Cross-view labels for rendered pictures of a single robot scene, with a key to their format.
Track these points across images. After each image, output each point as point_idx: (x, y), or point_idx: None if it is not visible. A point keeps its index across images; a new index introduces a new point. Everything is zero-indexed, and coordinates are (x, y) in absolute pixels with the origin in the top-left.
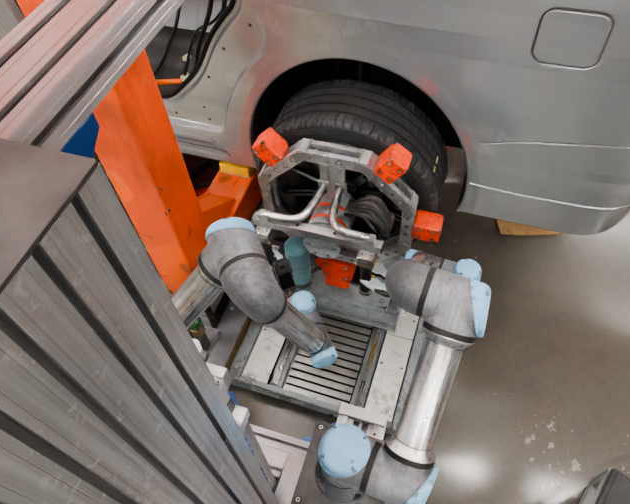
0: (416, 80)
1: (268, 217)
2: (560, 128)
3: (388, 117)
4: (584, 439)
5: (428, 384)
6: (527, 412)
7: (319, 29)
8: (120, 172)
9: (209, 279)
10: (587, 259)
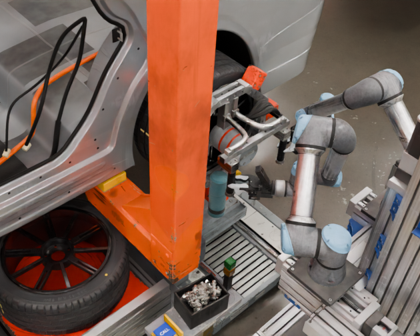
0: (233, 28)
1: (235, 149)
2: (291, 15)
3: (225, 59)
4: (356, 180)
5: (408, 120)
6: (329, 193)
7: None
8: (187, 168)
9: (322, 150)
10: None
